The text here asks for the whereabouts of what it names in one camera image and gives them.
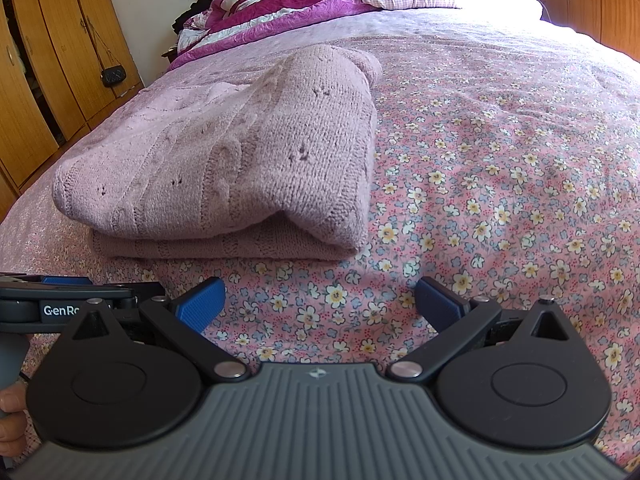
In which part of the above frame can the pink cable-knit cardigan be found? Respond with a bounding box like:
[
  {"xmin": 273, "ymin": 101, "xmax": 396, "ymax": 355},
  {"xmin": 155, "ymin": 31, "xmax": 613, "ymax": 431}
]
[{"xmin": 52, "ymin": 44, "xmax": 383, "ymax": 262}]

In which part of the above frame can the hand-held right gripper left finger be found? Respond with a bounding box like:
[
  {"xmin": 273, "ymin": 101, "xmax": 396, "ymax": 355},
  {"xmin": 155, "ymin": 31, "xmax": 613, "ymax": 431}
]
[{"xmin": 62, "ymin": 276, "xmax": 251, "ymax": 381}]

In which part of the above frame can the wooden sideboard cabinet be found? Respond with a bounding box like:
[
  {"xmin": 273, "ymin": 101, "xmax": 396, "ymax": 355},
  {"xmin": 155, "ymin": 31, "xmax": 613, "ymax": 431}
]
[{"xmin": 535, "ymin": 0, "xmax": 640, "ymax": 63}]

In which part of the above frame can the black handbag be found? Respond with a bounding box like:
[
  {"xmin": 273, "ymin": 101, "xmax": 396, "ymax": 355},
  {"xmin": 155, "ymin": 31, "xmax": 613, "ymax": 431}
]
[{"xmin": 80, "ymin": 10, "xmax": 128, "ymax": 87}]

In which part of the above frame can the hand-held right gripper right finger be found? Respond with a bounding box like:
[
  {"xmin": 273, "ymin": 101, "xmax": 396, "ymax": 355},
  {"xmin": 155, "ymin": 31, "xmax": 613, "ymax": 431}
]
[{"xmin": 387, "ymin": 276, "xmax": 583, "ymax": 380}]

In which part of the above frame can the person's left hand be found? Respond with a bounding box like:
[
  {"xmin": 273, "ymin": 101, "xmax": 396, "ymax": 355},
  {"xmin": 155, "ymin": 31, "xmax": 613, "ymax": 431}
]
[{"xmin": 0, "ymin": 386, "xmax": 30, "ymax": 459}]

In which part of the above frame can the dark clothes pile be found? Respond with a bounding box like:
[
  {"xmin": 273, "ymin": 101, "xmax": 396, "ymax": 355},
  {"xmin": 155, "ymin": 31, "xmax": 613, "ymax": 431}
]
[{"xmin": 171, "ymin": 0, "xmax": 213, "ymax": 33}]

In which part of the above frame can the purple striped quilt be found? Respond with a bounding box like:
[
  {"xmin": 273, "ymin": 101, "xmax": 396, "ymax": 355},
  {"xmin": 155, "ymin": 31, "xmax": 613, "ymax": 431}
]
[{"xmin": 167, "ymin": 0, "xmax": 386, "ymax": 71}]

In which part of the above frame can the wooden wardrobe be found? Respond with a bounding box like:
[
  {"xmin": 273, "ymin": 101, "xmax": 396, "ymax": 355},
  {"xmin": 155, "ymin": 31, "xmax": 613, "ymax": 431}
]
[{"xmin": 0, "ymin": 0, "xmax": 143, "ymax": 211}]

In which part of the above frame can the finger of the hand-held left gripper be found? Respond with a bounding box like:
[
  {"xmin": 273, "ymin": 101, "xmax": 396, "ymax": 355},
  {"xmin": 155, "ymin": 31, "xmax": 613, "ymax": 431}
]
[
  {"xmin": 75, "ymin": 280, "xmax": 167, "ymax": 312},
  {"xmin": 0, "ymin": 272, "xmax": 77, "ymax": 287}
]

